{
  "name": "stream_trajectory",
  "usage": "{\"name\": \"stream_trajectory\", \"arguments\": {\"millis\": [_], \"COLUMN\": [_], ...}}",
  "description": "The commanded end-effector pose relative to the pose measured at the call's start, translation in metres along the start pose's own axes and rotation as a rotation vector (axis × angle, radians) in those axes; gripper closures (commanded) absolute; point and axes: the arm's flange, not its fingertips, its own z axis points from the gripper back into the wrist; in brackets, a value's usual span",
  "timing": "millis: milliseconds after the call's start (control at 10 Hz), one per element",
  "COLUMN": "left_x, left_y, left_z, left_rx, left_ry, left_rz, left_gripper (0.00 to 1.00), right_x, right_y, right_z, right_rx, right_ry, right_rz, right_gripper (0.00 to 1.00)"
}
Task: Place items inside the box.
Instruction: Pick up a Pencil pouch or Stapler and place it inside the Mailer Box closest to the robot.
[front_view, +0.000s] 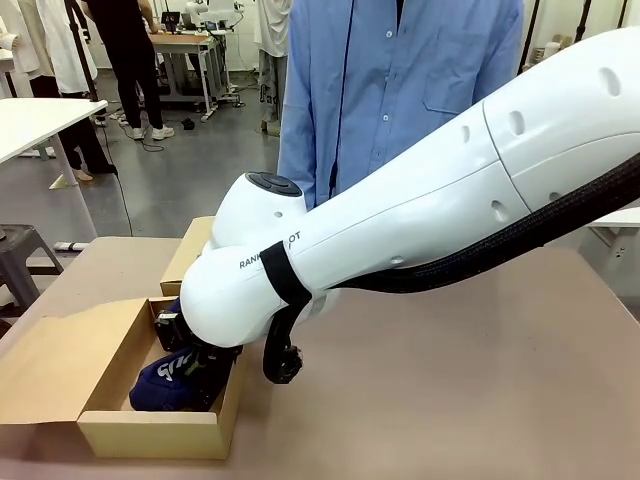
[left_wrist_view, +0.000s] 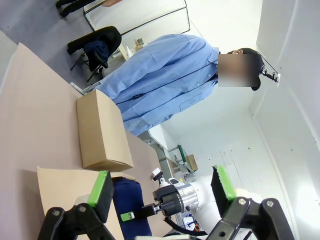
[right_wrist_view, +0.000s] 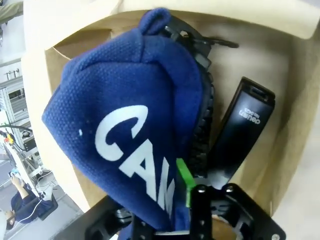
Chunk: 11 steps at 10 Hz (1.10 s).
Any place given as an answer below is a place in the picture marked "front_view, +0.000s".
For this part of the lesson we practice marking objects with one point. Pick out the grey metal stool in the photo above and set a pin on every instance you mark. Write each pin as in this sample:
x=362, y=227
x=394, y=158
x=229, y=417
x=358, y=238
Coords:
x=20, y=260

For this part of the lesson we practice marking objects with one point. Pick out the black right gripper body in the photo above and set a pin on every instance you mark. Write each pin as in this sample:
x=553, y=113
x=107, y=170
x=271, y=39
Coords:
x=170, y=330

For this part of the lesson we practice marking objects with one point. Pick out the white table with angled legs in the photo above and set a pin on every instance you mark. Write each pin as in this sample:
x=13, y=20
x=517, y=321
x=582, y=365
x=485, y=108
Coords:
x=617, y=225

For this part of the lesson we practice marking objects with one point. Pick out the person in white coat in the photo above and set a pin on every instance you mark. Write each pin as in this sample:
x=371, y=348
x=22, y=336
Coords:
x=55, y=50

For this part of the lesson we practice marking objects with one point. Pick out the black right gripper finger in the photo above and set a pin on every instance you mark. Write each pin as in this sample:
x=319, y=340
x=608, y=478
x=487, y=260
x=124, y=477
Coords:
x=215, y=377
x=192, y=362

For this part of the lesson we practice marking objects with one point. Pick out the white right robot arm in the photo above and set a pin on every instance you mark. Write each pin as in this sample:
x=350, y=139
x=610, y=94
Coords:
x=400, y=200

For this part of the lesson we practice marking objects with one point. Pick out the navy blue pencil case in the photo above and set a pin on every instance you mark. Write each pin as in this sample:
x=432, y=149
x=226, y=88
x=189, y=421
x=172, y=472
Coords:
x=160, y=385

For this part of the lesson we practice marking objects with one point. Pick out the thin black stand pole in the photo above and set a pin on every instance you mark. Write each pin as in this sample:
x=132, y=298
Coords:
x=533, y=30

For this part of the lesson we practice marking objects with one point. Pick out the small open cardboard box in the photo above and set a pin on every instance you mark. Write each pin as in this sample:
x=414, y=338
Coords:
x=185, y=255

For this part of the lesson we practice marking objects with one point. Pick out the white cup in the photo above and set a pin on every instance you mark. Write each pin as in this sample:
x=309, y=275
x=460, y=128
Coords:
x=551, y=50

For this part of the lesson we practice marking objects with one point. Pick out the person in grey trousers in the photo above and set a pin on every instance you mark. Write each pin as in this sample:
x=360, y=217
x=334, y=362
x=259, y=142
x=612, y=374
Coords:
x=272, y=65

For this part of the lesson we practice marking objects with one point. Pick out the large open cardboard box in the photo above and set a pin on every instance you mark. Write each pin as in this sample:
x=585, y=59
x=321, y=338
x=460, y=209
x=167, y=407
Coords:
x=60, y=365

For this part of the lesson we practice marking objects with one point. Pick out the thick black stand pole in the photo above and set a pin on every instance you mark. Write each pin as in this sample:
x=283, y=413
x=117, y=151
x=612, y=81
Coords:
x=583, y=20

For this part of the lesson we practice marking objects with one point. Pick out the person in blue shirt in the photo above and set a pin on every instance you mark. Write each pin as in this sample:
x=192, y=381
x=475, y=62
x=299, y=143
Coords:
x=400, y=75

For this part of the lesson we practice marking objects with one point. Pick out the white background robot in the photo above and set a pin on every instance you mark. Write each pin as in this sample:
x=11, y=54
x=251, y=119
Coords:
x=200, y=10

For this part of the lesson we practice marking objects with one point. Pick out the black stand pole with clamp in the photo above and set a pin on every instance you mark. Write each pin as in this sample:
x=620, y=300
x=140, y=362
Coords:
x=82, y=55

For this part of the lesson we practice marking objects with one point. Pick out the white table with round leg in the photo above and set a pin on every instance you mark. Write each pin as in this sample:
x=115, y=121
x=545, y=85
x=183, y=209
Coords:
x=40, y=125

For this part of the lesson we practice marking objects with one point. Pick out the white tube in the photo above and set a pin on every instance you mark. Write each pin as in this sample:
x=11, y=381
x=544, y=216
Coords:
x=72, y=245

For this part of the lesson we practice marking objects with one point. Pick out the person in black clothes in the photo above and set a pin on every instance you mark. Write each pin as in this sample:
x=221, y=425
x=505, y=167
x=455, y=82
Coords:
x=130, y=60

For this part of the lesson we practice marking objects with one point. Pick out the wood top workbench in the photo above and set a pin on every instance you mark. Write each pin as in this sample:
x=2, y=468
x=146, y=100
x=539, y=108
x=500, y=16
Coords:
x=190, y=45

